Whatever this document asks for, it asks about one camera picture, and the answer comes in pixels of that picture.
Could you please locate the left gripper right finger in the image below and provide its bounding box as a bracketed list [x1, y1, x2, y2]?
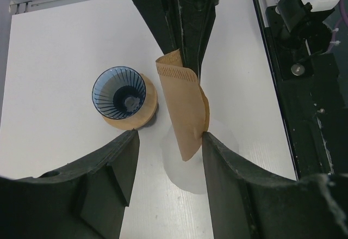
[202, 132, 347, 238]

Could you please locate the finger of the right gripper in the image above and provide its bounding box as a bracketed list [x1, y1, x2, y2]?
[132, 0, 182, 54]
[174, 0, 219, 77]

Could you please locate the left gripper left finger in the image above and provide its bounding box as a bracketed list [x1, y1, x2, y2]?
[1, 130, 140, 238]

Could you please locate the wooden dripper ring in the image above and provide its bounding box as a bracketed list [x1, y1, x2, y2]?
[102, 72, 159, 130]

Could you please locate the blue plastic dripper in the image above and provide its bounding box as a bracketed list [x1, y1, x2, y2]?
[92, 66, 146, 120]

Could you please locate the brown paper coffee filter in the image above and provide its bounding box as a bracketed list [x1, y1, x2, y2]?
[156, 50, 210, 162]

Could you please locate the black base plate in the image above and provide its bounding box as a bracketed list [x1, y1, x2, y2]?
[253, 0, 347, 178]

